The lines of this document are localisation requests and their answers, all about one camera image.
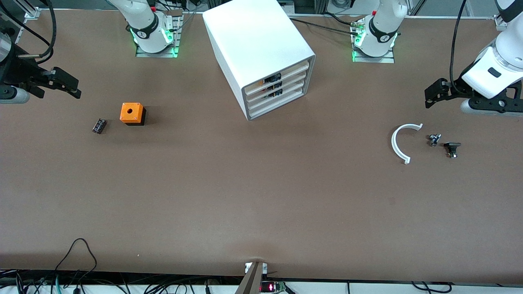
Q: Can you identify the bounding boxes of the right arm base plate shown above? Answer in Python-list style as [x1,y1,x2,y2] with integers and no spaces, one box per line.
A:
[136,10,182,58]

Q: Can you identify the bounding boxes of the black cable under table edge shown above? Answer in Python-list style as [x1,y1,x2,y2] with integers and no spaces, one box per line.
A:
[411,281,453,294]

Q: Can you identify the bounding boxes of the grey camera mount beam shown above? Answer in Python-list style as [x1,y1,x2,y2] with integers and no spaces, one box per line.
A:
[235,261,268,294]

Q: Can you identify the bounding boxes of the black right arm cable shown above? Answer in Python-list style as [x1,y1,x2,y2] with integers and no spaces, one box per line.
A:
[0,0,56,62]

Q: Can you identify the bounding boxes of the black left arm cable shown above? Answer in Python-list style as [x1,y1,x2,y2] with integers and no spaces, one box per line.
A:
[449,0,469,84]

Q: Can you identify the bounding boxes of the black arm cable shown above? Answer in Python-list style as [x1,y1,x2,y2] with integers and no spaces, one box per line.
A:
[0,0,56,62]
[449,0,469,84]

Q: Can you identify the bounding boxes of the circuit board with red light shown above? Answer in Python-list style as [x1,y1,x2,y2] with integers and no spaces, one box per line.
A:
[261,281,287,294]

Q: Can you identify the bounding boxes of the black looped cable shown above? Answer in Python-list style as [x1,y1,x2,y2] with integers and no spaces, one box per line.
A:
[54,238,98,286]

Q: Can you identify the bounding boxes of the white curved plastic ring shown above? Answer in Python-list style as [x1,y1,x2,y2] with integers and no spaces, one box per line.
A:
[391,123,423,165]

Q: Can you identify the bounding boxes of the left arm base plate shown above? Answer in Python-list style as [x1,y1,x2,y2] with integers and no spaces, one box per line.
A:
[352,18,396,64]

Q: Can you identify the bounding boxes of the orange black button box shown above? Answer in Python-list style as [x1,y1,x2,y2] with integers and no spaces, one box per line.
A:
[120,102,146,126]

